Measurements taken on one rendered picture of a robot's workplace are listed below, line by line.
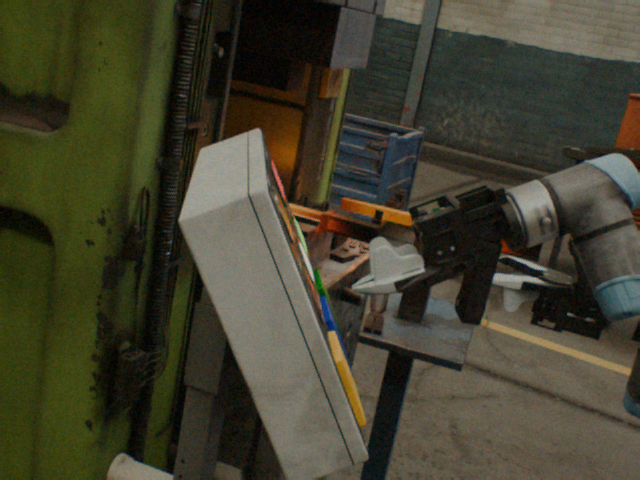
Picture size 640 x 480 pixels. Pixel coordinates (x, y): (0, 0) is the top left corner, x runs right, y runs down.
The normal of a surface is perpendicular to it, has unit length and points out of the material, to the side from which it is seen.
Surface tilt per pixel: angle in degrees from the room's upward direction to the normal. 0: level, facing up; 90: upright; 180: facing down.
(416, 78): 90
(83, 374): 90
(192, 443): 90
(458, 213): 90
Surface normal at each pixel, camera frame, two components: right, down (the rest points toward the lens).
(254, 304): 0.09, 0.29
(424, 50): -0.46, 0.15
